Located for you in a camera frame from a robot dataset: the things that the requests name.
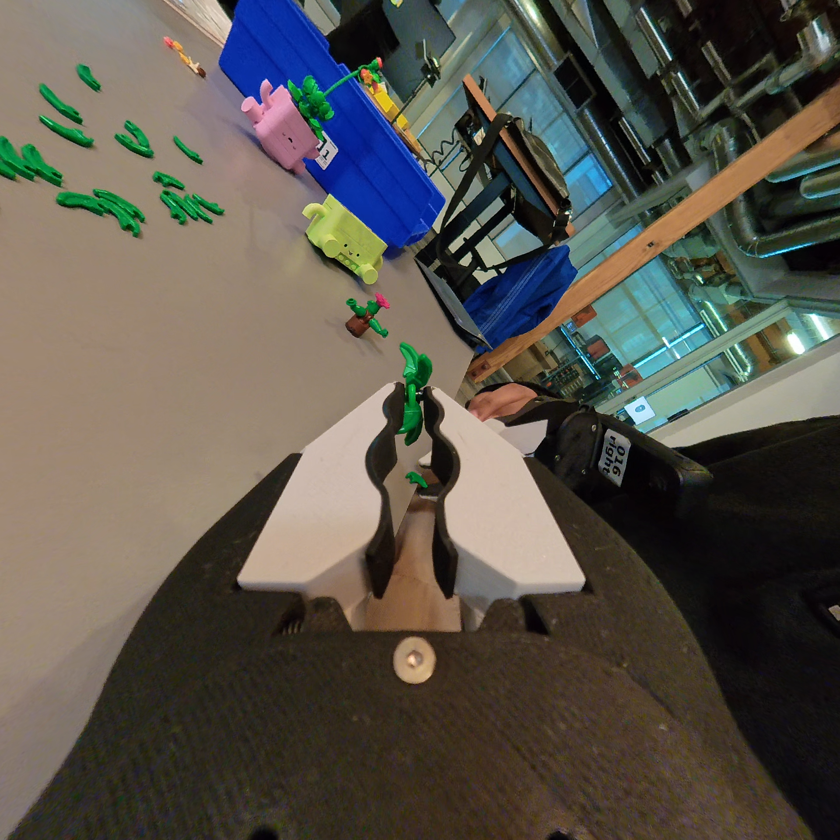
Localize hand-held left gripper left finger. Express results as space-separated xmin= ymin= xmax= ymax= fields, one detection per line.
xmin=236 ymin=382 xmax=406 ymax=631

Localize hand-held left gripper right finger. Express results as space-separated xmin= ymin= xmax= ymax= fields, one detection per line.
xmin=423 ymin=385 xmax=586 ymax=630

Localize green spiky plant stem piece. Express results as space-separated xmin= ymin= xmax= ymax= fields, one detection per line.
xmin=395 ymin=340 xmax=434 ymax=448

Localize person's right hand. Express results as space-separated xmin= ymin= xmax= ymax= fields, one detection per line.
xmin=470 ymin=385 xmax=547 ymax=424

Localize blue bag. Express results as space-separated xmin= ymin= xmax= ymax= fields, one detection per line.
xmin=462 ymin=245 xmax=579 ymax=350

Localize small potted toy flower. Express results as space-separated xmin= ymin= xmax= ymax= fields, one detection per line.
xmin=345 ymin=291 xmax=392 ymax=340

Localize wooden beam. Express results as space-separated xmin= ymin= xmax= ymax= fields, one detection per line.
xmin=469 ymin=101 xmax=840 ymax=385

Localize person's black jacket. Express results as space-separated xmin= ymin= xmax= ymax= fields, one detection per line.
xmin=587 ymin=415 xmax=840 ymax=840

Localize lime green toy flower pot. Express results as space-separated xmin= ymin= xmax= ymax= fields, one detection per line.
xmin=301 ymin=193 xmax=389 ymax=286

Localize black-legged desk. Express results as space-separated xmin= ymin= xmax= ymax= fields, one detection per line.
xmin=432 ymin=74 xmax=576 ymax=284

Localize blue plastic bin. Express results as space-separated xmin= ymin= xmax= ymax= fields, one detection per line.
xmin=218 ymin=0 xmax=448 ymax=259

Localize metal ceiling ducts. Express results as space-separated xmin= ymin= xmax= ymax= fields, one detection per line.
xmin=505 ymin=0 xmax=840 ymax=260

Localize pink toy flower pot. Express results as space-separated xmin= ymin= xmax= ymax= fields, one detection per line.
xmin=240 ymin=57 xmax=385 ymax=175

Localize group of green leaf pieces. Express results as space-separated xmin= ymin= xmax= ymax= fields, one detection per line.
xmin=0 ymin=62 xmax=225 ymax=238

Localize black monitor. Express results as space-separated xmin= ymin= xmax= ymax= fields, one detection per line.
xmin=327 ymin=0 xmax=458 ymax=101

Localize small orange flower piece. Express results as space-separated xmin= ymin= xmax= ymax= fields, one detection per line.
xmin=162 ymin=35 xmax=208 ymax=80

